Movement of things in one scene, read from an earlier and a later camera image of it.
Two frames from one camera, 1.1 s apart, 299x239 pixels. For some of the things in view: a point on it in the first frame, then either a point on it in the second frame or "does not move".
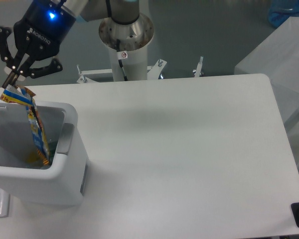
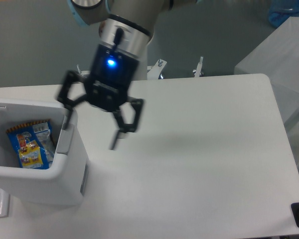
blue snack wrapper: x=22 y=96 to x=34 y=143
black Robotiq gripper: x=47 y=25 to x=111 y=73
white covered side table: x=283 y=58 does not move
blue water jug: x=280 y=10 does not move
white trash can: x=65 y=183 does not move
